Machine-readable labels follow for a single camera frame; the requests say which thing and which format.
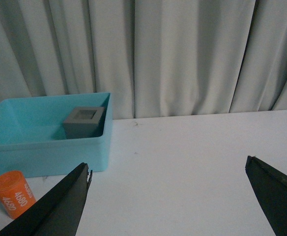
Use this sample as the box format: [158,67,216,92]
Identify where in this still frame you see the blue plastic box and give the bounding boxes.
[0,92,113,177]

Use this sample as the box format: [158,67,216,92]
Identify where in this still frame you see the orange cylinder part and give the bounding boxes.
[0,170,36,219]

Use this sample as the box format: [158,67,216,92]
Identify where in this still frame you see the white curtain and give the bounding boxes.
[0,0,287,119]

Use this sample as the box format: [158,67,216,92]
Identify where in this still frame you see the gray block with square hole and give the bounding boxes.
[62,107,106,139]

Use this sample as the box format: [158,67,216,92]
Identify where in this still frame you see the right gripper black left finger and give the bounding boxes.
[0,163,92,236]

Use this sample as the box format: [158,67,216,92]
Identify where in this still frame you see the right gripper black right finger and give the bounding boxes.
[245,156,287,236]

